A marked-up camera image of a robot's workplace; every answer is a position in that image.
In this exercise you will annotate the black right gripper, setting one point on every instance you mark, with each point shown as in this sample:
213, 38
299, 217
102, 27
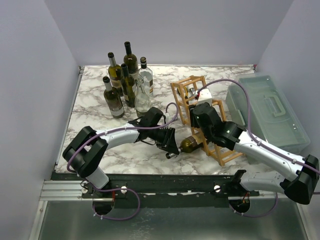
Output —
195, 115

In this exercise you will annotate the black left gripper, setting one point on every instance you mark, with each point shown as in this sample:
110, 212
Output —
168, 143

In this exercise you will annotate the green wine bottle white label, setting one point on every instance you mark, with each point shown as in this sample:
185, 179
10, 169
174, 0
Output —
187, 145

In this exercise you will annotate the olive wine bottle brown label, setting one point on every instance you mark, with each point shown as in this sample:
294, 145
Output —
113, 99

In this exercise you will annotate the green wine bottle cream label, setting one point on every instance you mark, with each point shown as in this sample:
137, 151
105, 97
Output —
128, 85

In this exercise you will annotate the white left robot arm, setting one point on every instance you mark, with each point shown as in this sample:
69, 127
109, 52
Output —
86, 150

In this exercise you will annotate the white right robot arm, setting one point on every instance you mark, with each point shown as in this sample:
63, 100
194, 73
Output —
296, 176

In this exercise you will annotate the round clear glass bottle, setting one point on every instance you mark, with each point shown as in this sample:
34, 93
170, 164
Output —
142, 100

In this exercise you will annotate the wooden wine rack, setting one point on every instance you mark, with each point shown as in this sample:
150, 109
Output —
219, 150

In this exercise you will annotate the square clear liquor bottle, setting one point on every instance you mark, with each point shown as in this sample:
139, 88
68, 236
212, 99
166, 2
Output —
146, 72

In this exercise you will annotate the green bottle Primitivo label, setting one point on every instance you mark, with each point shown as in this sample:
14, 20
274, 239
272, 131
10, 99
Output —
115, 73

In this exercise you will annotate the dark green bottle Masini label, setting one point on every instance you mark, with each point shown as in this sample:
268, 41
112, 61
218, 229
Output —
131, 61

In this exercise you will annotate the translucent plastic storage box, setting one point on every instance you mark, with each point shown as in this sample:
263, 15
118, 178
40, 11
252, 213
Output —
271, 116

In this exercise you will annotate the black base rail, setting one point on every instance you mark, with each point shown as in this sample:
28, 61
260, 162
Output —
169, 191

